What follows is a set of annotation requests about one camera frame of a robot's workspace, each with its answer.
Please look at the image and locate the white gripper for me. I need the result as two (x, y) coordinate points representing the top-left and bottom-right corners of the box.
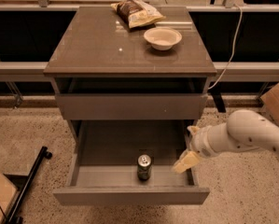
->
(173, 124), (227, 174)

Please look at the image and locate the green soda can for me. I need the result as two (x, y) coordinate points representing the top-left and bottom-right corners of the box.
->
(137, 154), (152, 180)

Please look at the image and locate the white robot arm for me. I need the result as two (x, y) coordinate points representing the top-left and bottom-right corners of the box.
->
(173, 109), (279, 174)

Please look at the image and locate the open grey middle drawer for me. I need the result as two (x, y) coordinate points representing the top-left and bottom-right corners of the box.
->
(53, 120), (209, 205)

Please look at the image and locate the grey drawer cabinet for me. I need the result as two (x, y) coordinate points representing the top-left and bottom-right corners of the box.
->
(44, 7), (216, 138)

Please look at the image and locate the closed grey top drawer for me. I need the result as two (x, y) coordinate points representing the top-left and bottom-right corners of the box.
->
(56, 94), (207, 120)

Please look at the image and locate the cardboard box at right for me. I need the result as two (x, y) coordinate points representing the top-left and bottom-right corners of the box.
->
(260, 83), (279, 126)

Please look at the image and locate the white paper bowl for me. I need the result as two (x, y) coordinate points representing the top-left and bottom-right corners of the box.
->
(144, 27), (182, 50)

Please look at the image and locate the brown yellow chip bag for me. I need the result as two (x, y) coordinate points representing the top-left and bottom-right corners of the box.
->
(111, 0), (165, 29)

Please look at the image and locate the black stand leg with caster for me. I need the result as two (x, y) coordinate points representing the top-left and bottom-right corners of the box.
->
(4, 147), (52, 224)

